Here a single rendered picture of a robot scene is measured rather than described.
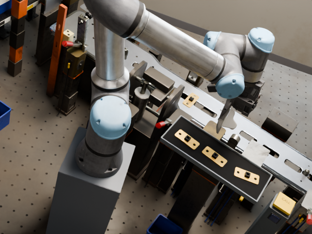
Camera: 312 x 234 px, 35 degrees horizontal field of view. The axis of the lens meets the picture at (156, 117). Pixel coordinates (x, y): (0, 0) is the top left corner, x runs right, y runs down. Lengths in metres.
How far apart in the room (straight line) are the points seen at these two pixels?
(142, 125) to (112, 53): 0.57
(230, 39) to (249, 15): 2.52
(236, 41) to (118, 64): 0.34
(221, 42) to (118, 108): 0.35
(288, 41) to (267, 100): 1.43
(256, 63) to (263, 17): 2.49
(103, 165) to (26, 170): 0.57
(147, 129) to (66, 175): 0.47
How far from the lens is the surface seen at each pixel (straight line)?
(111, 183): 1.56
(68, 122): 2.21
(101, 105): 1.44
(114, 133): 1.42
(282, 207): 1.66
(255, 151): 1.82
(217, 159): 1.65
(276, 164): 1.99
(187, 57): 1.26
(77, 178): 1.56
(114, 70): 1.46
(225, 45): 1.40
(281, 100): 2.74
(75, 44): 1.96
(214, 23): 4.01
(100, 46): 1.41
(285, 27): 3.99
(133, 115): 1.79
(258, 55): 1.45
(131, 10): 1.17
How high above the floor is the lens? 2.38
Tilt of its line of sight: 46 degrees down
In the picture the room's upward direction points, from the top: 22 degrees clockwise
